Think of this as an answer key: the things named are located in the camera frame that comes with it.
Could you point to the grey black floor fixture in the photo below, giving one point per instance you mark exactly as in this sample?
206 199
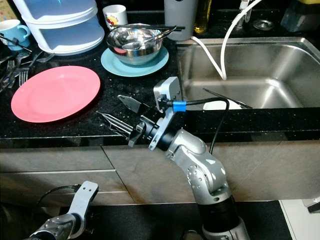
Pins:
310 206

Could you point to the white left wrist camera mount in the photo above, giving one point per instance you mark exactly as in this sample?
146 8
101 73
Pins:
86 196

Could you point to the steel sink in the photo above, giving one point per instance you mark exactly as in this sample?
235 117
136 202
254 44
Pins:
280 72

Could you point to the round metal plug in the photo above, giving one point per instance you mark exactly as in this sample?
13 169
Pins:
263 24

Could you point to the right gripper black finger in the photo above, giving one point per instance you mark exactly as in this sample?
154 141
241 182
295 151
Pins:
130 103
117 125

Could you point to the grey drawer front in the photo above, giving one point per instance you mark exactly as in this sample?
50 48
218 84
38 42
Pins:
50 187
55 159

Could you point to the pink plate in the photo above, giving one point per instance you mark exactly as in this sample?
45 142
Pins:
55 95

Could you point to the white bowl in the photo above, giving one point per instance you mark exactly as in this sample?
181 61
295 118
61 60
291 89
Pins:
217 106

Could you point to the white printed mug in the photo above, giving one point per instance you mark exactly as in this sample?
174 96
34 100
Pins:
115 16

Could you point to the white stacked food container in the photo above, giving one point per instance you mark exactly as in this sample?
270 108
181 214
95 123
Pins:
60 30

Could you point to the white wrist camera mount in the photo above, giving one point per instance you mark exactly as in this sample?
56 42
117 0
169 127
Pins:
86 196
167 90

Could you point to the steel bowl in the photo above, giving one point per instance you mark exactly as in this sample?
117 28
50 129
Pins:
135 56

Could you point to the steel fork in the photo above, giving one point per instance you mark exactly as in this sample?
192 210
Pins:
24 77

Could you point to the blue mug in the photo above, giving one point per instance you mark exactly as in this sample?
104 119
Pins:
11 36

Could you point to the grey vacuum flask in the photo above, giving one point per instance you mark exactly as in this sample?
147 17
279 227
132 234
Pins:
181 20

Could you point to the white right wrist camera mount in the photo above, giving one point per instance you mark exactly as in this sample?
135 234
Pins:
167 90

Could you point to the steel cutlery heap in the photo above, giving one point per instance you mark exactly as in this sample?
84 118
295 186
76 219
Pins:
10 75

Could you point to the black floor mat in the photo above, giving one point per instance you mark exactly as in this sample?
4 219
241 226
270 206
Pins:
145 222

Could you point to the chrome tap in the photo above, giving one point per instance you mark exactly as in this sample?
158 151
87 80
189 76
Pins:
244 7

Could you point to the yellow oil bottle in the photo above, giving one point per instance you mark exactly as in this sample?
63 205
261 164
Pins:
203 17

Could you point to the teal plate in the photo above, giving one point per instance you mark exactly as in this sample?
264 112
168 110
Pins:
132 71

